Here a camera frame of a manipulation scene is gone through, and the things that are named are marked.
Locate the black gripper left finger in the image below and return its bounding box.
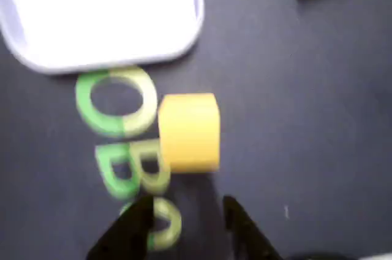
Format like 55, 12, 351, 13
86, 194, 154, 260

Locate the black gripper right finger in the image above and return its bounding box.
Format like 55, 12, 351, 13
222, 195, 283, 260

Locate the yellow foam block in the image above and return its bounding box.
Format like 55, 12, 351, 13
157, 92, 221, 175

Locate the white plastic tray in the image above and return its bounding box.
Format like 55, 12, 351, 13
0, 0, 206, 75

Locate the dark mat with printed letters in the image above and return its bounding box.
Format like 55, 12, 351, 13
0, 0, 392, 260

